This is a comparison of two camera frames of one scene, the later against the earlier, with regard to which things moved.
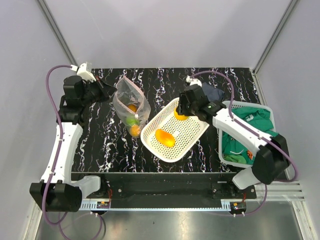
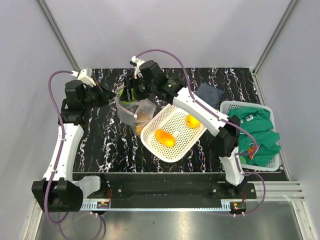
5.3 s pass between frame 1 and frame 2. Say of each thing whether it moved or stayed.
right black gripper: moved
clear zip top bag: moved
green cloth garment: stayed
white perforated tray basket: stayed
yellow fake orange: moved
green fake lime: moved
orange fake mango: stayed
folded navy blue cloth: stayed
